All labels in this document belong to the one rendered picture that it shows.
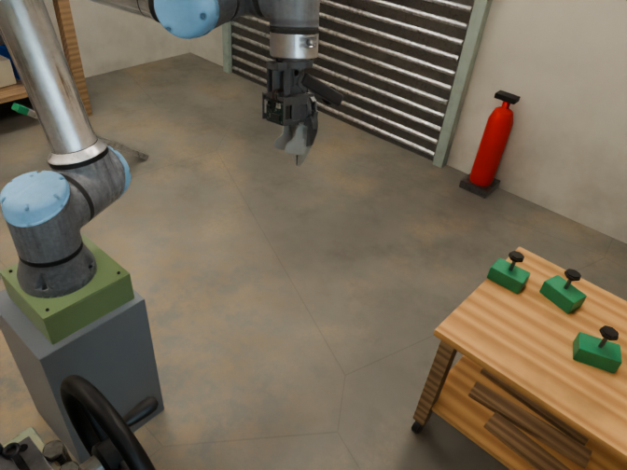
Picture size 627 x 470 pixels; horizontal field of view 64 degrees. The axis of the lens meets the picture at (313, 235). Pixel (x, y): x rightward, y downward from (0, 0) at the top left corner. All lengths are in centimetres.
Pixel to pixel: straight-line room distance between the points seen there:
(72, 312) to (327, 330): 109
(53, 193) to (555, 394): 134
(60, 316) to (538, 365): 126
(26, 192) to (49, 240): 12
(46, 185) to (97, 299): 32
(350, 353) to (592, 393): 92
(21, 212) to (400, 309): 157
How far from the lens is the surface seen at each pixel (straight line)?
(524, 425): 184
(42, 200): 130
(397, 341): 216
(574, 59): 302
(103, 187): 142
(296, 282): 233
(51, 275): 141
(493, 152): 311
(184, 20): 88
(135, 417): 82
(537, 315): 169
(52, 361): 146
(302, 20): 95
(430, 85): 333
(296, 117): 99
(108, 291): 145
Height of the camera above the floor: 160
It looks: 38 degrees down
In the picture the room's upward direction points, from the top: 6 degrees clockwise
